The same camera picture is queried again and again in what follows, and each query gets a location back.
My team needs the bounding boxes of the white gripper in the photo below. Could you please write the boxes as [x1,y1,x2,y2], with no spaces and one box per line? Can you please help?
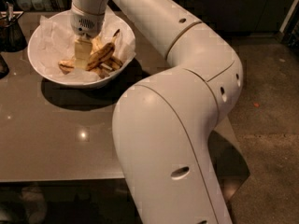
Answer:
[70,5,105,69]

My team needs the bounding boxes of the large spotted banana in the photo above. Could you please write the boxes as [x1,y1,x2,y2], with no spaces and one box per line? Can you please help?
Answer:
[85,30,120,71]

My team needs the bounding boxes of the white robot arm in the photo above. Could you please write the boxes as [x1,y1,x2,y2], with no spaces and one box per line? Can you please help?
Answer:
[71,0,243,224]

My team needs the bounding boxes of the upright banana in bowl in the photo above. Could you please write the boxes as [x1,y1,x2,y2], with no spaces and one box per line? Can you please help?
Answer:
[92,36,103,52]

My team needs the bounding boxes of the white bowl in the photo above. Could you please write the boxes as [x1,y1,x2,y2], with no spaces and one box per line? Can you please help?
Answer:
[27,7,135,89]

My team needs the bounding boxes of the white paper liner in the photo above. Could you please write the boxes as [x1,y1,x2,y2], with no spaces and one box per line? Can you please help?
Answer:
[28,8,135,89]

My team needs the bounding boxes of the dark bottle background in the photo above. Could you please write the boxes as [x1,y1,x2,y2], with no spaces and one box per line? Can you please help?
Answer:
[45,0,59,11]

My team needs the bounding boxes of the black mesh pen holder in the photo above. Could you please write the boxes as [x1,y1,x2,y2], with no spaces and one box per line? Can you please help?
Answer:
[0,2,27,52]

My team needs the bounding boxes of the dark round object left edge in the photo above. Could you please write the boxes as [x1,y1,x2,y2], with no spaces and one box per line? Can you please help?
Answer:
[0,54,9,79]

